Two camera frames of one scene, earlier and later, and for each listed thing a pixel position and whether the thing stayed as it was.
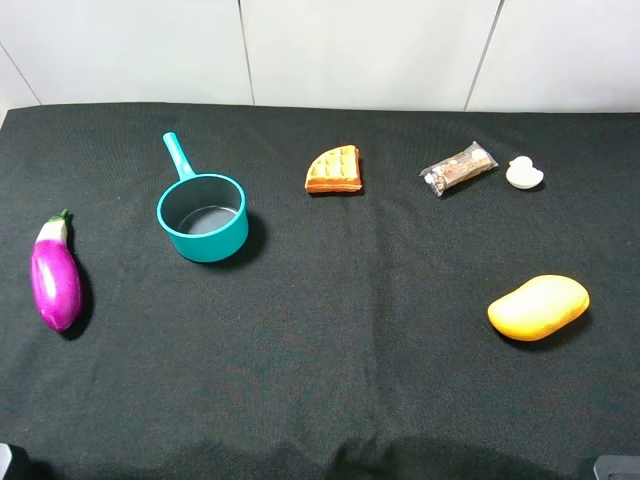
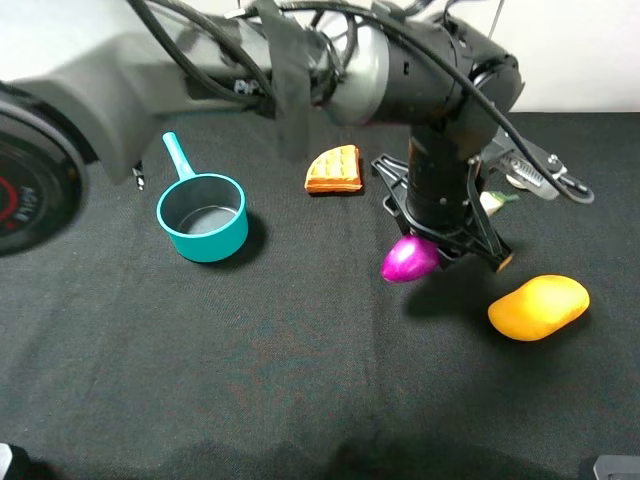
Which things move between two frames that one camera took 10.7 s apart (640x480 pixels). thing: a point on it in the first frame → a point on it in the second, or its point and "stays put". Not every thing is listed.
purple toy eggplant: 56,275 → 410,257
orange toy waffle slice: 335,170 stays put
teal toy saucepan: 205,214 stays put
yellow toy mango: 539,307 stays put
